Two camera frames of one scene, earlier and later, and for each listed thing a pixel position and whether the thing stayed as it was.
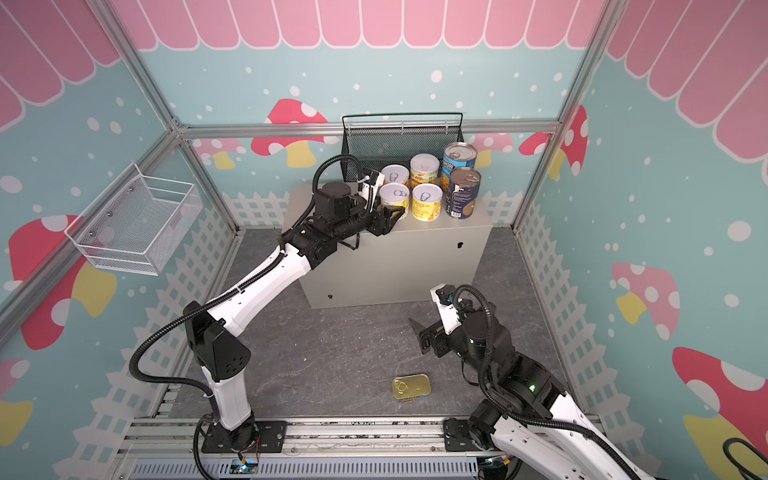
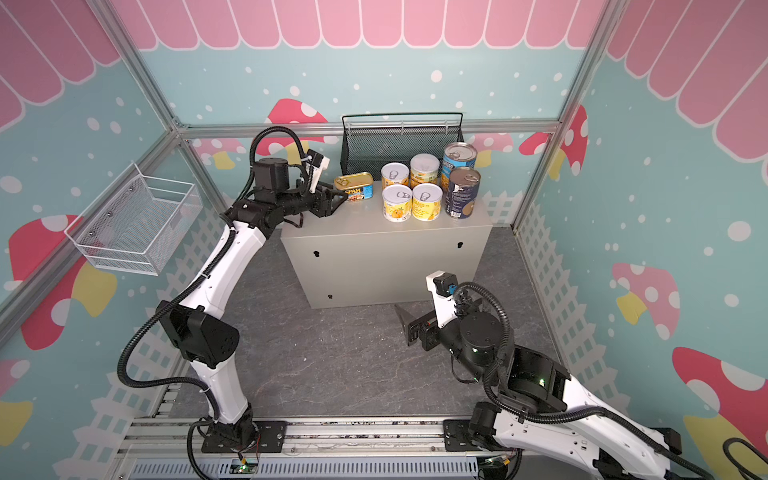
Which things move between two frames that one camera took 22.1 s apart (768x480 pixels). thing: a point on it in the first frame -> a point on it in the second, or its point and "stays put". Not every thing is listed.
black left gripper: [381, 222] -> [323, 201]
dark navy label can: [462, 192] stays put
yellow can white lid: [424, 167] stays put
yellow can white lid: [395, 194] stays put
